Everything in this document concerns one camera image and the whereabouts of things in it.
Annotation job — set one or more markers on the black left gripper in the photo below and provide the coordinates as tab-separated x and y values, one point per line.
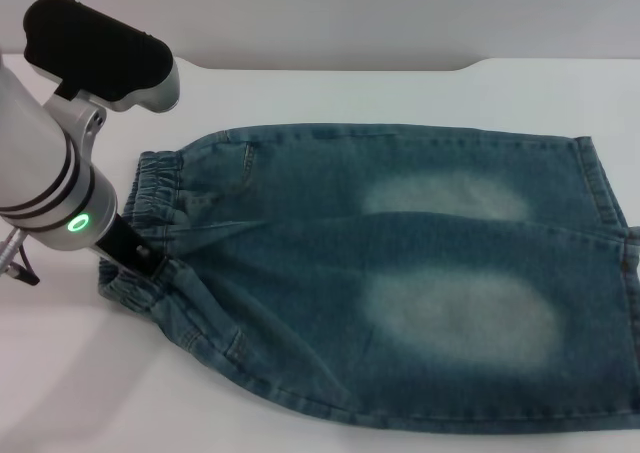
127	245

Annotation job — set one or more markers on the blue denim shorts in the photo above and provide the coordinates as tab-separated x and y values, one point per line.
350	283

